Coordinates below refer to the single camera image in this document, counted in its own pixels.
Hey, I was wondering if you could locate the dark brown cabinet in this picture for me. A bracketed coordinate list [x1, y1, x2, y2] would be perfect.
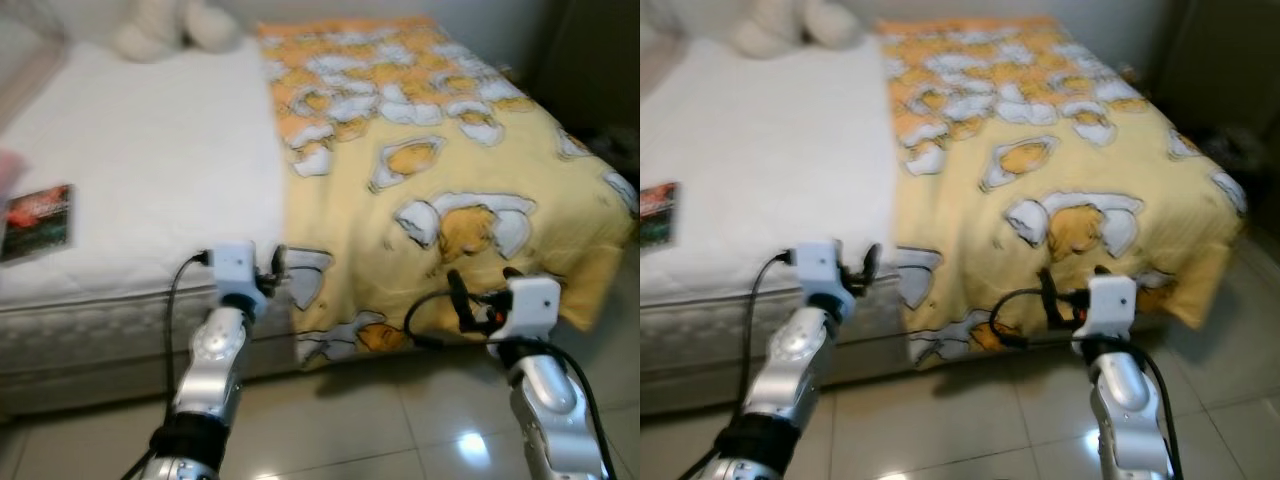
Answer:
[1150, 0, 1280, 191]
[520, 0, 641, 191]

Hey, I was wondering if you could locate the dark green red book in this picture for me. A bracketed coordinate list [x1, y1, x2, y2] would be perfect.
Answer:
[640, 181, 681, 249]
[0, 183, 76, 266]

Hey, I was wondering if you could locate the yellow orange cartoon blanket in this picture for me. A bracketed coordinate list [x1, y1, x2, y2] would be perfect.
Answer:
[257, 15, 641, 373]
[878, 14, 1251, 371]

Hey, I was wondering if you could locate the white quilted mattress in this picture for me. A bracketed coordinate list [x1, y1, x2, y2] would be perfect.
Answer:
[640, 38, 916, 416]
[0, 38, 331, 416]

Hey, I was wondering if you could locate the beige bed end board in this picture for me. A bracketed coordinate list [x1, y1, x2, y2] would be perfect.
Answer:
[0, 35, 71, 131]

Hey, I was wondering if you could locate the cream plush toy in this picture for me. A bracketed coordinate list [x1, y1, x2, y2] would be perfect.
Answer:
[110, 0, 243, 63]
[732, 0, 863, 59]

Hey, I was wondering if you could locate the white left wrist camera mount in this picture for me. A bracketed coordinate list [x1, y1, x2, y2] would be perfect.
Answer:
[208, 241, 269, 301]
[790, 239, 849, 301]

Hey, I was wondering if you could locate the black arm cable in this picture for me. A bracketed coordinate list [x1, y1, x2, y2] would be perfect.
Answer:
[990, 288, 1186, 480]
[403, 290, 611, 480]
[125, 252, 213, 480]
[700, 252, 796, 480]

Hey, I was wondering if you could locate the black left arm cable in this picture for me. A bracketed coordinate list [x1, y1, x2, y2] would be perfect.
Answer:
[125, 252, 213, 480]
[700, 252, 796, 480]

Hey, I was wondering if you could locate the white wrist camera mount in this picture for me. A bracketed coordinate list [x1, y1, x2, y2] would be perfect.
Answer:
[497, 277, 563, 343]
[208, 241, 269, 301]
[1080, 275, 1138, 341]
[790, 239, 849, 301]

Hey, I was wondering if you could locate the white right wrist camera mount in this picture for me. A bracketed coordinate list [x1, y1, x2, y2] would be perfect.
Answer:
[497, 277, 563, 343]
[1080, 275, 1138, 341]

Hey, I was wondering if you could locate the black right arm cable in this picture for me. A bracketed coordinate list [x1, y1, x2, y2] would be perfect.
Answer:
[990, 288, 1186, 480]
[403, 290, 611, 480]

